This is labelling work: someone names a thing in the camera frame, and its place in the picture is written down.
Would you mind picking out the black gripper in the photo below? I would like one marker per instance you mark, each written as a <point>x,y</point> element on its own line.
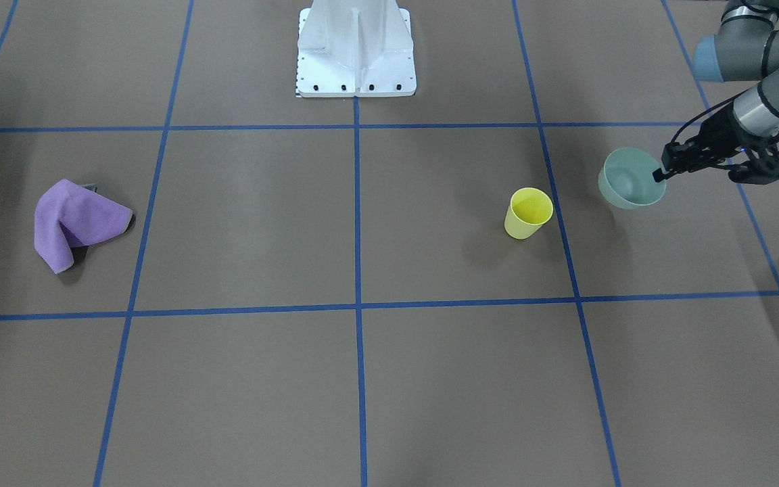
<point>719,136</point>

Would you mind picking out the green plastic bowl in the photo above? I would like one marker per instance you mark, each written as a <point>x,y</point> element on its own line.
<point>626,179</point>

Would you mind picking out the purple cloth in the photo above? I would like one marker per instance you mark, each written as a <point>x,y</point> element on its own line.
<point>69,216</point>

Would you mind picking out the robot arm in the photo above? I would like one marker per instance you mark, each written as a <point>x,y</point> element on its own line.
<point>745,48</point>

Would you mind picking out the yellow plastic cup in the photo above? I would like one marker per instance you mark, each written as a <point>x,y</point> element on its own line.
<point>528,211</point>

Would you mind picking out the grey object under cloth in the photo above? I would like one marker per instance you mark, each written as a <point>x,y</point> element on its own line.
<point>92,187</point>

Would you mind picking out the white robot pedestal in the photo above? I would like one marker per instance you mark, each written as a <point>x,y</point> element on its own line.
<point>355,49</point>

